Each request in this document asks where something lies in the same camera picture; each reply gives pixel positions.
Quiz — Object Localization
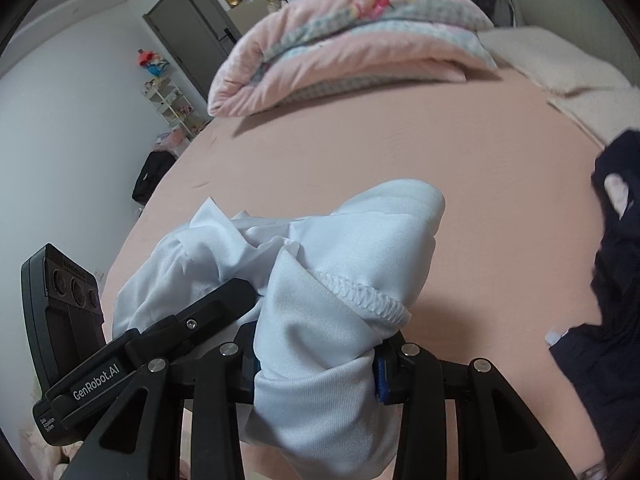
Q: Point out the grey door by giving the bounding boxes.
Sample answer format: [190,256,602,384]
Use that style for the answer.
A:
[142,0,244,92]

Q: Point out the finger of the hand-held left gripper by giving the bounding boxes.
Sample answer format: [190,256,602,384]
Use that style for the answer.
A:
[124,277,259,367]

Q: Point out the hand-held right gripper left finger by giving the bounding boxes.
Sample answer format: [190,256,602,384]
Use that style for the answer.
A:
[59,324,261,480]

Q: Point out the navy blue pants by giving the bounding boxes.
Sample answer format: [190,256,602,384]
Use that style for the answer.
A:
[547,129,640,463]

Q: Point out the pink soft toy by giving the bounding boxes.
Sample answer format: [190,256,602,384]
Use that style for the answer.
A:
[155,129,193,158]

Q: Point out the pink patterned quilt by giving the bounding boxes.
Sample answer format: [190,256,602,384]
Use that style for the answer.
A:
[206,0,499,118]

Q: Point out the cream printed floor mat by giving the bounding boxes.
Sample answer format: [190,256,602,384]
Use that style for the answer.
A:
[15,425,71,480]

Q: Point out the red and blue plush toys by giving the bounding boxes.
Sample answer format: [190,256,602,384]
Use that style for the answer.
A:
[136,49,172,78]

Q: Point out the black bag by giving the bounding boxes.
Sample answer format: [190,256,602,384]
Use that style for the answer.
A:
[131,151,177,206]

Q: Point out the white shelf rack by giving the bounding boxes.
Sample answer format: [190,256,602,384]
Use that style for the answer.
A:
[142,77,212,142]

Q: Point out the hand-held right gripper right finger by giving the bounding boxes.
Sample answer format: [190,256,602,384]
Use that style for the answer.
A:
[372,332,577,480]

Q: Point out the white shirt with navy trim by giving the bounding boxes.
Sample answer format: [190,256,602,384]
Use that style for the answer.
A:
[112,179,447,480]

